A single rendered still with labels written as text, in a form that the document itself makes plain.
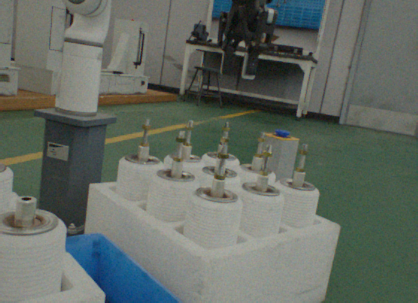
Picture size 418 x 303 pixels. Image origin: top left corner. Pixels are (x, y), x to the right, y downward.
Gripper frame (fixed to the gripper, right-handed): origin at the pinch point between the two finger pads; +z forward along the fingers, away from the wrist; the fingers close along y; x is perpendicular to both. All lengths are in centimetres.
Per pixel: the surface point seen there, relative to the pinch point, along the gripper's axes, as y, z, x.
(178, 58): -525, -5, 213
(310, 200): -1.2, 23.6, 22.7
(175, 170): -10.5, 20.6, -3.6
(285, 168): -25.5, 23.6, 35.2
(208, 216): 3.6, 24.3, -3.0
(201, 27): -423, -45, 195
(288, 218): -2.7, 27.9, 19.4
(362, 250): -20, 47, 66
